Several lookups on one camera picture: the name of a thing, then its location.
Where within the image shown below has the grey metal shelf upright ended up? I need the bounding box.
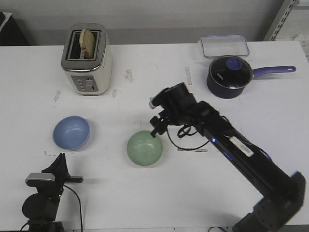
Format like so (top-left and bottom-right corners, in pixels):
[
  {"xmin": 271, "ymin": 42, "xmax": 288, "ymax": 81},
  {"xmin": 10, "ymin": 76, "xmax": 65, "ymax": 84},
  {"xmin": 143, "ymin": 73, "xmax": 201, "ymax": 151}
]
[{"xmin": 263, "ymin": 0, "xmax": 301, "ymax": 41}]

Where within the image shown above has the dark blue saucepan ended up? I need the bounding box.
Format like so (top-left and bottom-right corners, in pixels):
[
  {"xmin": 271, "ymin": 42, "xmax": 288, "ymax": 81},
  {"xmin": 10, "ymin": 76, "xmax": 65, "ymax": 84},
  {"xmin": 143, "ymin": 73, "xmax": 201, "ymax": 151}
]
[{"xmin": 207, "ymin": 66, "xmax": 296, "ymax": 99}]

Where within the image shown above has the slice of toast bread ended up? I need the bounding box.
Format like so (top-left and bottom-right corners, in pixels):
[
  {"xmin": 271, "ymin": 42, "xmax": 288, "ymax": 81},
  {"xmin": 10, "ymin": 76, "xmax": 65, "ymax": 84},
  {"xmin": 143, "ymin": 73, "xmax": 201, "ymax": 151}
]
[{"xmin": 79, "ymin": 29, "xmax": 96, "ymax": 59}]

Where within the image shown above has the blue bowl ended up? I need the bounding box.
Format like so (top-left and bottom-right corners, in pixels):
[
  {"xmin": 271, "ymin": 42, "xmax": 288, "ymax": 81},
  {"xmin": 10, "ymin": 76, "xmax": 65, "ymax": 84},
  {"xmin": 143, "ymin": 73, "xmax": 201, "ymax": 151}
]
[{"xmin": 53, "ymin": 116, "xmax": 90, "ymax": 150}]

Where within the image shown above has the cream and silver toaster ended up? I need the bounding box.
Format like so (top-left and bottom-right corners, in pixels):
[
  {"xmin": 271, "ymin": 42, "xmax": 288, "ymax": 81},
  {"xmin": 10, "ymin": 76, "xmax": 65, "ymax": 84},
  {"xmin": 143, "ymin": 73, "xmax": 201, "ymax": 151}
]
[{"xmin": 61, "ymin": 23, "xmax": 112, "ymax": 96}]

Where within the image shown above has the clear plastic food container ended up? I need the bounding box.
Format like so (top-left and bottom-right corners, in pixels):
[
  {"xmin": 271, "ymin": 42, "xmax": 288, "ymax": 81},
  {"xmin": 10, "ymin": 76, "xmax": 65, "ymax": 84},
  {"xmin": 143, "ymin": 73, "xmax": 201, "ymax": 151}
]
[{"xmin": 198, "ymin": 34, "xmax": 250, "ymax": 58}]

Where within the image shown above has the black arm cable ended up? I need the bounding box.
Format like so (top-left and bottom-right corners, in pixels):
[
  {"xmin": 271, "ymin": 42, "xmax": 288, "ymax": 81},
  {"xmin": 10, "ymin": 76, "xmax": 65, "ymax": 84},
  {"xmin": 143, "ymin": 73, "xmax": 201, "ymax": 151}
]
[
  {"xmin": 63, "ymin": 185, "xmax": 84, "ymax": 231},
  {"xmin": 166, "ymin": 123, "xmax": 210, "ymax": 151}
]

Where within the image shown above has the green bowl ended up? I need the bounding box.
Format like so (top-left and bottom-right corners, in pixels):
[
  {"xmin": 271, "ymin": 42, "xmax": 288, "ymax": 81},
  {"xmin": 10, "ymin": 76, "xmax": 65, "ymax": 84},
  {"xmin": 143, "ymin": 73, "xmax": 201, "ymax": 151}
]
[{"xmin": 126, "ymin": 130, "xmax": 163, "ymax": 166}]

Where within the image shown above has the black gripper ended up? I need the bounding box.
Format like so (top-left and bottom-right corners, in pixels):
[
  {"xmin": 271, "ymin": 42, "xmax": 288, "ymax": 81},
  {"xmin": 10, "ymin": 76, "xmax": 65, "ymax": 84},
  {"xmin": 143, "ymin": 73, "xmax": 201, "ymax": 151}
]
[
  {"xmin": 41, "ymin": 153, "xmax": 84, "ymax": 191},
  {"xmin": 150, "ymin": 82, "xmax": 197, "ymax": 138}
]

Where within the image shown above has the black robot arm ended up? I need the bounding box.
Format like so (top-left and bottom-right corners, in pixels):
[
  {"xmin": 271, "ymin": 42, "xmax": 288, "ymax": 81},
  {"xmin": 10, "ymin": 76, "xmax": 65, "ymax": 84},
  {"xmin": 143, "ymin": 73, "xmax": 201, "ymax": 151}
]
[
  {"xmin": 22, "ymin": 153, "xmax": 84, "ymax": 232},
  {"xmin": 150, "ymin": 83, "xmax": 306, "ymax": 232}
]

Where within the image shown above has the glass pot lid blue knob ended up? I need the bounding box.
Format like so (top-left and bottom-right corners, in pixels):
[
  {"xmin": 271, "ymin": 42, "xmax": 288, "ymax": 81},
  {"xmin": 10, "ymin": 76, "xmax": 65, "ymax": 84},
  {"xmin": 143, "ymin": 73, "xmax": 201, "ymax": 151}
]
[{"xmin": 208, "ymin": 55, "xmax": 254, "ymax": 89}]

